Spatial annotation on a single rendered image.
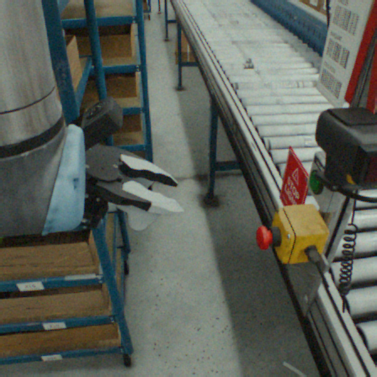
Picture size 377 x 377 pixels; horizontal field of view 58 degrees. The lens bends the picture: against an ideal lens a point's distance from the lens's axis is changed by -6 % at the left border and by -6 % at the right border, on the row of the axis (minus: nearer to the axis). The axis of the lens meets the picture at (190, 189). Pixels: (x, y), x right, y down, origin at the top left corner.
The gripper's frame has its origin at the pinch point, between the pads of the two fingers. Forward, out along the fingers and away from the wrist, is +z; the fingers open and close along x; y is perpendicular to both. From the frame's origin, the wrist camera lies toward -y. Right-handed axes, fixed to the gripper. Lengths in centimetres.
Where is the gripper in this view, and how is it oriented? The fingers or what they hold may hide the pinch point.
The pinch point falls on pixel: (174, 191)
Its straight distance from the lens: 49.3
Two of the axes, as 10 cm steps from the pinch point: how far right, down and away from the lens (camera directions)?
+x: 1.7, 6.3, -7.6
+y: -4.9, 7.2, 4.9
